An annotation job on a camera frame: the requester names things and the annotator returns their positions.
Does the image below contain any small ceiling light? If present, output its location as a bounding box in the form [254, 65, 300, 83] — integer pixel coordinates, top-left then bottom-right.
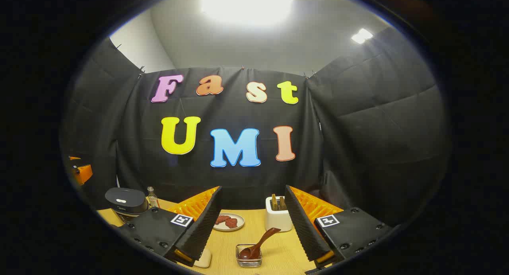
[351, 28, 373, 45]

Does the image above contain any black silver rice cooker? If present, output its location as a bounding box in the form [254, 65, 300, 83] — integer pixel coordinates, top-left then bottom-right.
[105, 187, 150, 224]

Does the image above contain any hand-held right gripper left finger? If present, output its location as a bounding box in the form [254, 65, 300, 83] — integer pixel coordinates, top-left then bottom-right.
[118, 185, 223, 267]

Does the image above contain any black backdrop cloth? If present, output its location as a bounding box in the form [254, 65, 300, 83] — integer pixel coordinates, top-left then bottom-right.
[60, 26, 452, 228]

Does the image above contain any brown wooden spoon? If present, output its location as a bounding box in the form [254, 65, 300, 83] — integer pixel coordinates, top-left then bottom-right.
[239, 228, 281, 260]

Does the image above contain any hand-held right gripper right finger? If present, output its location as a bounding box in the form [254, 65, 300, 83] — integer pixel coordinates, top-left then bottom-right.
[284, 185, 394, 273]

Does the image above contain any small cream rounded tray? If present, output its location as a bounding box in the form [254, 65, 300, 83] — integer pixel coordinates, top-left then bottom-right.
[194, 248, 212, 268]

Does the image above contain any white chopstick holder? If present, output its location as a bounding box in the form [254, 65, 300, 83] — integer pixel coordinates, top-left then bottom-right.
[265, 196, 293, 232]

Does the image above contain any white round plate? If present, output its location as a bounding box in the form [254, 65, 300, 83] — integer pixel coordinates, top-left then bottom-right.
[213, 213, 245, 232]

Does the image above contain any large ceiling light panel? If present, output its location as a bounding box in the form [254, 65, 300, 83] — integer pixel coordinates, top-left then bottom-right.
[201, 0, 295, 27]

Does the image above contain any small glass rice container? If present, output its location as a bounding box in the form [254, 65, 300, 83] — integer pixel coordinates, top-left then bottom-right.
[236, 244, 263, 267]

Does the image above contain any clear glass bottle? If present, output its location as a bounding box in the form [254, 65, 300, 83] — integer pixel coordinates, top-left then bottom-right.
[147, 186, 160, 209]

